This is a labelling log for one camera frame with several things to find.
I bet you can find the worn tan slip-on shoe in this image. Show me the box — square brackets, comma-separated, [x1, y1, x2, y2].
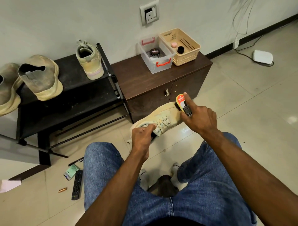
[0, 63, 23, 116]
[18, 55, 63, 102]

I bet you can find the black metal shoe rack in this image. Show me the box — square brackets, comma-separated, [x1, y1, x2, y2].
[0, 43, 133, 181]

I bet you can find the white router box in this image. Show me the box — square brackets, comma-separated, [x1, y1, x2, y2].
[252, 50, 274, 66]

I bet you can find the white cable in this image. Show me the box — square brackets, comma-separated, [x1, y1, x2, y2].
[231, 0, 274, 67]

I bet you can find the green paper packet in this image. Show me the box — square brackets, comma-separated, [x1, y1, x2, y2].
[64, 164, 81, 181]

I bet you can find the white wall socket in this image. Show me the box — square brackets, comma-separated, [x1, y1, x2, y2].
[140, 0, 160, 26]

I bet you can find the dark brown wooden cabinet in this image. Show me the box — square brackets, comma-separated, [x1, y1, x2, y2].
[112, 51, 213, 124]

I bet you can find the black pen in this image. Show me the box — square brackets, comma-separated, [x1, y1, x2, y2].
[68, 157, 85, 167]

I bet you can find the black orange shoe brush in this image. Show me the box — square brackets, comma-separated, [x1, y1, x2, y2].
[174, 93, 193, 117]

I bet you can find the black remote control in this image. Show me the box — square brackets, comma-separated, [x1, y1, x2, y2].
[72, 169, 84, 201]

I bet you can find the clear plastic storage box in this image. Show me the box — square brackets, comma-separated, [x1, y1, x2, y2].
[138, 37, 176, 74]

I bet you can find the pale green lace-up shoe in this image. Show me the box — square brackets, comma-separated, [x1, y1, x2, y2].
[76, 40, 105, 80]
[127, 102, 184, 146]

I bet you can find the person's right leg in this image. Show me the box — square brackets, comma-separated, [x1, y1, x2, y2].
[169, 132, 257, 226]

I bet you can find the white paper sheet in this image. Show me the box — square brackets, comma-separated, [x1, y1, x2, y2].
[0, 180, 22, 194]

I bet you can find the person's left leg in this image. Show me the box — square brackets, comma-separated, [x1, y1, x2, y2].
[83, 142, 170, 226]

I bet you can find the beige plastic basket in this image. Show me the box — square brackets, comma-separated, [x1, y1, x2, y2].
[159, 28, 202, 66]

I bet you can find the person's right forearm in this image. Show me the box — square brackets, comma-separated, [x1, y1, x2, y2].
[205, 128, 298, 226]

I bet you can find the person's leg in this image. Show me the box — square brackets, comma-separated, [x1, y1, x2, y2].
[83, 142, 170, 226]
[169, 132, 257, 226]

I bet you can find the person's left hand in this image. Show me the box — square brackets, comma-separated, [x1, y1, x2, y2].
[130, 123, 157, 161]

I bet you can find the person's right hand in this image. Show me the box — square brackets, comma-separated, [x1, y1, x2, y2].
[180, 92, 218, 137]

